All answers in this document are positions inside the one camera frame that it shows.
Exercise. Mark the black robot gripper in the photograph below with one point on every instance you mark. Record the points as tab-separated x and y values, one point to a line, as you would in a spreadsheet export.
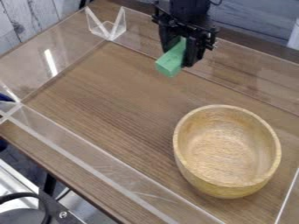
184	19

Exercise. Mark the clear acrylic tray wall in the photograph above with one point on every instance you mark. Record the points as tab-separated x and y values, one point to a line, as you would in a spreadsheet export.
103	138

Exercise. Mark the clear acrylic corner bracket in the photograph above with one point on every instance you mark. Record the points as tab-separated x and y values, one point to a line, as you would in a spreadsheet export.
108	30

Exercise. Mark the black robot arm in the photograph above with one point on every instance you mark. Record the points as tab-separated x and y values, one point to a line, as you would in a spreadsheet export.
183	20

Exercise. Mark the green rectangular block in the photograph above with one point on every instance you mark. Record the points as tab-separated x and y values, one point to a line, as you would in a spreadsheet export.
170	63

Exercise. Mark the black table leg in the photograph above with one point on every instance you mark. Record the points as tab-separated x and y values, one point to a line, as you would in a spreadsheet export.
50	184

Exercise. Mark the brown wooden bowl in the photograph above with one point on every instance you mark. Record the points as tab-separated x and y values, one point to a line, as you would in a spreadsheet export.
227	150

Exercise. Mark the blue object at edge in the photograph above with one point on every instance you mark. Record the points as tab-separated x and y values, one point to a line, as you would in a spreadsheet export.
6	98

